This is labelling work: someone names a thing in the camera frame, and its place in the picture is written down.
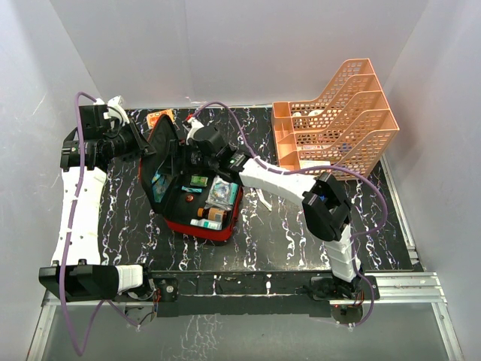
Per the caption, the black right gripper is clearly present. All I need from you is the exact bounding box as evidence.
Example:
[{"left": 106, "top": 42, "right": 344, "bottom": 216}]
[{"left": 159, "top": 141, "right": 217, "bottom": 179}]

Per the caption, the green wind oil box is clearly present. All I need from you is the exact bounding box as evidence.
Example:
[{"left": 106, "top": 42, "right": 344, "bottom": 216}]
[{"left": 190, "top": 175, "right": 208, "bottom": 187}]

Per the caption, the small teal packet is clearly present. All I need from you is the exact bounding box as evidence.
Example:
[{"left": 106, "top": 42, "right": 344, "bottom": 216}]
[{"left": 181, "top": 186, "right": 203, "bottom": 193}]

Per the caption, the red black medicine case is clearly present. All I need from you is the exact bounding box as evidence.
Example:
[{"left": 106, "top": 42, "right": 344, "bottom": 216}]
[{"left": 138, "top": 114, "right": 244, "bottom": 242}]

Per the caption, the teal round tape packet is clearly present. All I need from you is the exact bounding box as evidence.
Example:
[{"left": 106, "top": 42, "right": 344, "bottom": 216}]
[{"left": 206, "top": 176, "right": 239, "bottom": 211}]

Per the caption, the brown medicine bottle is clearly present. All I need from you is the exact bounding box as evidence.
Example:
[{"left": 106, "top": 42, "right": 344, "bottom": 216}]
[{"left": 197, "top": 208, "right": 228, "bottom": 223}]

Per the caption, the white green pill bottle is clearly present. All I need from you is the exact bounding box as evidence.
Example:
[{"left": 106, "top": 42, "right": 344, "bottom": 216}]
[{"left": 190, "top": 219, "right": 222, "bottom": 231}]

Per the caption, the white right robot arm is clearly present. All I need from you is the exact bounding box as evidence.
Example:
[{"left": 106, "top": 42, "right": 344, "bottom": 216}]
[{"left": 168, "top": 117, "right": 362, "bottom": 299}]

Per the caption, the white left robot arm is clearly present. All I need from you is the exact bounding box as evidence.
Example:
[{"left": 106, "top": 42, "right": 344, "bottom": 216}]
[{"left": 38, "top": 96, "right": 156, "bottom": 302}]

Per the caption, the orange snack packet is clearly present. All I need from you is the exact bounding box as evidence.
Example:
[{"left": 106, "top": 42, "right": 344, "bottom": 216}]
[{"left": 147, "top": 109, "right": 174, "bottom": 129}]

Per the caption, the orange mesh file organizer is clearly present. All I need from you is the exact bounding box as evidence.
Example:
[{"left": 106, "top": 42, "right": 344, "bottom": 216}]
[{"left": 271, "top": 58, "right": 399, "bottom": 177}]

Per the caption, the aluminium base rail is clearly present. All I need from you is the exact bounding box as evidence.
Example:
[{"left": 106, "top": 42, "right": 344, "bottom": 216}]
[{"left": 26, "top": 272, "right": 465, "bottom": 361}]

